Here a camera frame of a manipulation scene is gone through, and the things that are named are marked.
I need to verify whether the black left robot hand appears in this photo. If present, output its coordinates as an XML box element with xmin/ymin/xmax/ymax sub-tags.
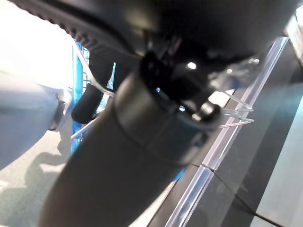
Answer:
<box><xmin>11</xmin><ymin>0</ymin><xmax>300</xmax><ymax>227</ymax></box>

